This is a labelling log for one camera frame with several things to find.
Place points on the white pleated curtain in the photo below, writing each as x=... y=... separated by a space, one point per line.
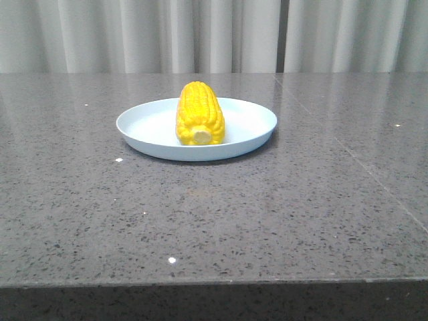
x=140 y=36
x=356 y=36

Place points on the yellow corn cob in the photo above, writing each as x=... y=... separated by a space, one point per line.
x=199 y=117

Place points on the light blue round plate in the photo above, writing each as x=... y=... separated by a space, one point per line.
x=150 y=128

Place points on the white pleated curtain right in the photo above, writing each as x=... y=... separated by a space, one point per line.
x=356 y=36

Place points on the white pleated curtain left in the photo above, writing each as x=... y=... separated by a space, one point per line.
x=140 y=36

